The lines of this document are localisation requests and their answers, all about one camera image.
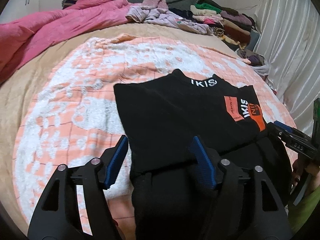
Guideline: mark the pink fluffy garment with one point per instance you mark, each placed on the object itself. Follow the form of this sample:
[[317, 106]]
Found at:
[[156, 3]]

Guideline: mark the pink quilt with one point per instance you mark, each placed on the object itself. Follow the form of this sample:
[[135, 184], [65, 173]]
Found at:
[[37, 35]]

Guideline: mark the stack of folded clothes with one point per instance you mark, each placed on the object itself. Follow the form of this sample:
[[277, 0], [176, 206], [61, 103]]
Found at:
[[230, 22]]

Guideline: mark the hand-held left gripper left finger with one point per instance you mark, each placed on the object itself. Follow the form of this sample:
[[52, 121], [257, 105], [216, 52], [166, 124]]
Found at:
[[116, 162]]

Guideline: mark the dark striped pillow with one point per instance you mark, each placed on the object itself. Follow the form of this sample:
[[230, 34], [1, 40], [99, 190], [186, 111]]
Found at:
[[71, 0]]

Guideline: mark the white wardrobe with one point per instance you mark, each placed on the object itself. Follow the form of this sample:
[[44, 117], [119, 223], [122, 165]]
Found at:
[[25, 2]]

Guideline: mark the beige bed sheet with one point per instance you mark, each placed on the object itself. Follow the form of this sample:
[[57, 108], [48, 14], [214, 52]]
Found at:
[[15, 100]]

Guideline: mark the dark navy garment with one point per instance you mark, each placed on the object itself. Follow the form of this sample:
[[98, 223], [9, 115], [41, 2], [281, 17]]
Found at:
[[182, 13]]

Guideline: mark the white satin curtain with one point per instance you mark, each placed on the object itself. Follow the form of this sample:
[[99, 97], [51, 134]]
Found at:
[[287, 42]]

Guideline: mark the lilac crumpled garments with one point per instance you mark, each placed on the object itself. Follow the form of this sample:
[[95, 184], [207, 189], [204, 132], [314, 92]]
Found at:
[[170, 20]]

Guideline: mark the orange white checkered blanket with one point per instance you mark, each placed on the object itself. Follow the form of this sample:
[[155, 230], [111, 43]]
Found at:
[[75, 105]]

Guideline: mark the white plastic bag of clothes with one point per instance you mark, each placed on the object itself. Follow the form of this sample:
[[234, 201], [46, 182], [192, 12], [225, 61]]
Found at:
[[255, 61]]

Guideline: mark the black sweater with orange cuffs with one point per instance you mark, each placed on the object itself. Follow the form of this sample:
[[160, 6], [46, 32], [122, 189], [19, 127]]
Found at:
[[175, 110]]

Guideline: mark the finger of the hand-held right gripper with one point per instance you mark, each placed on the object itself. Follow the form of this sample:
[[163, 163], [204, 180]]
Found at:
[[297, 147], [283, 127]]

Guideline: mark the grey storage box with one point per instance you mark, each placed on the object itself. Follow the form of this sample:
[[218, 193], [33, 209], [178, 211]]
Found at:
[[253, 41]]

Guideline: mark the person's right hand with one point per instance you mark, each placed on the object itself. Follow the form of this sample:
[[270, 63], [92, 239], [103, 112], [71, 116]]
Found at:
[[297, 172]]

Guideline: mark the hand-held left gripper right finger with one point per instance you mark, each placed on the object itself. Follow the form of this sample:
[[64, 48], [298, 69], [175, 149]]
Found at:
[[202, 165]]

